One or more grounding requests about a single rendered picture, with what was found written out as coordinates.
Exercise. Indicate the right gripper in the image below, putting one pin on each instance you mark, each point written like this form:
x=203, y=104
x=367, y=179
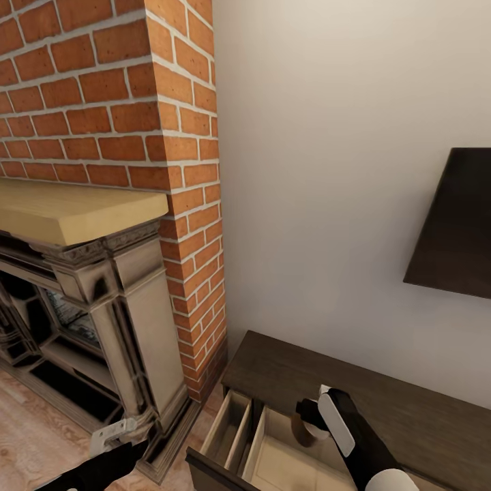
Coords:
x=308, y=410

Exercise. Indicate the cabinet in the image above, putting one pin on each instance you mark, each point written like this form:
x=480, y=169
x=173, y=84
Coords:
x=442, y=443

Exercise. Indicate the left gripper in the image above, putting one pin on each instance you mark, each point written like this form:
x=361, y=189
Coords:
x=117, y=463

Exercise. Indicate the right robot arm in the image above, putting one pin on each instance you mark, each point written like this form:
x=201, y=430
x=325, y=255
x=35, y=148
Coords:
x=370, y=463

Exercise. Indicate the pillar candle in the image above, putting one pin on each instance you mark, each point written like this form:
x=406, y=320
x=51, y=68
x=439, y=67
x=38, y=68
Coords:
x=306, y=434

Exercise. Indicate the wall mounted tv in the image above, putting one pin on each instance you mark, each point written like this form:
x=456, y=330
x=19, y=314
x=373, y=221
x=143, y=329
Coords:
x=453, y=251

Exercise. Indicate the countertop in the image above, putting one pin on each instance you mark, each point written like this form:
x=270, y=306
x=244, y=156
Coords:
x=67, y=214

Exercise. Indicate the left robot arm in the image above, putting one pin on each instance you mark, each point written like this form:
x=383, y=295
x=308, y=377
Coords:
x=105, y=465

